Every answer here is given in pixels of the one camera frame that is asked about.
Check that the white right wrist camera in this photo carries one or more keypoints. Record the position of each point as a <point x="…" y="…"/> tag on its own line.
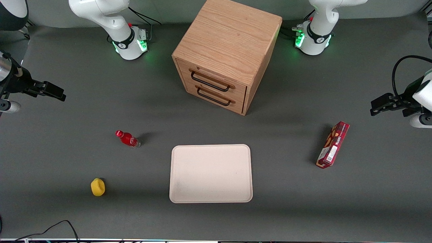
<point x="9" y="107"/>

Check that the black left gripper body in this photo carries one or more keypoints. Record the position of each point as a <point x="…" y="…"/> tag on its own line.
<point x="407" y="92"/>

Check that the yellow toy lemon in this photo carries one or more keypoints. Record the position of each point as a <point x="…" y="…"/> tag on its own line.
<point x="98" y="187"/>

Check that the small red soda bottle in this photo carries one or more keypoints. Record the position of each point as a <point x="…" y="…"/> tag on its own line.
<point x="128" y="138"/>

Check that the oak wooden drawer cabinet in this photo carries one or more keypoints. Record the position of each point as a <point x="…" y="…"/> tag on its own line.
<point x="229" y="37"/>

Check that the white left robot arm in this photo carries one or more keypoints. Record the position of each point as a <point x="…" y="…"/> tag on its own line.
<point x="317" y="37"/>

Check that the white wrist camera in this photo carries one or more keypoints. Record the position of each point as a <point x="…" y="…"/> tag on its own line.
<point x="9" y="107"/>
<point x="422" y="120"/>

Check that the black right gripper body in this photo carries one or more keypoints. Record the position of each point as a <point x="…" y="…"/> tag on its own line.
<point x="16" y="83"/>

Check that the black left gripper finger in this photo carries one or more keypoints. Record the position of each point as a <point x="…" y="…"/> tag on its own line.
<point x="383" y="109"/>
<point x="383" y="100"/>

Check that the red snack box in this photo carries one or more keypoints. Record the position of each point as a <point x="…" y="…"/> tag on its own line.
<point x="332" y="146"/>

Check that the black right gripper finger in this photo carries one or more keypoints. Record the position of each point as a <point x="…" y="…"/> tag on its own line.
<point x="50" y="96"/>
<point x="49" y="87"/>

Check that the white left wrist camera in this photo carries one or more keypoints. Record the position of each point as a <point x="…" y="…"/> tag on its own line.
<point x="422" y="120"/>

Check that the cream rectangular tray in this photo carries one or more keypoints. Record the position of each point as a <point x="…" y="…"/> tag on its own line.
<point x="211" y="173"/>

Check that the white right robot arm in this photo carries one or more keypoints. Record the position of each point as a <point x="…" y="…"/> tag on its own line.
<point x="114" y="20"/>

